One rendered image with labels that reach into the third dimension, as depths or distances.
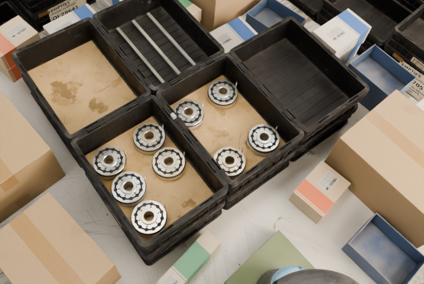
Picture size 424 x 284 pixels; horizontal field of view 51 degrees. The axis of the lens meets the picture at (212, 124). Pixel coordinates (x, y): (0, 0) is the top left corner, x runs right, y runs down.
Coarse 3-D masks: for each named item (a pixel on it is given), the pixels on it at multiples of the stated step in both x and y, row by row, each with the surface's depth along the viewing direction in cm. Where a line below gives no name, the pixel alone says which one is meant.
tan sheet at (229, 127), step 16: (192, 96) 154; (240, 96) 156; (208, 112) 151; (224, 112) 152; (240, 112) 152; (256, 112) 153; (208, 128) 148; (224, 128) 149; (240, 128) 149; (208, 144) 145; (224, 144) 146; (240, 144) 146; (256, 160) 143
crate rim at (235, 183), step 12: (216, 60) 150; (192, 72) 147; (168, 84) 144; (252, 84) 147; (156, 96) 142; (264, 96) 144; (168, 108) 140; (276, 108) 142; (180, 120) 138; (288, 120) 140; (300, 132) 138; (288, 144) 137; (276, 156) 134; (216, 168) 130; (252, 168) 131; (228, 180) 128; (240, 180) 129
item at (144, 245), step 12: (132, 108) 139; (108, 120) 136; (84, 132) 134; (180, 132) 136; (72, 144) 131; (192, 144) 134; (84, 156) 130; (204, 156) 132; (96, 180) 126; (108, 192) 125; (216, 192) 126; (204, 204) 126; (120, 216) 121; (192, 216) 124; (132, 228) 120; (168, 228) 120; (156, 240) 119
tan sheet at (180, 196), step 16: (112, 144) 143; (128, 144) 144; (128, 160) 141; (144, 160) 141; (192, 176) 139; (160, 192) 136; (176, 192) 136; (192, 192) 137; (208, 192) 137; (128, 208) 133; (176, 208) 134; (192, 208) 134; (144, 240) 128
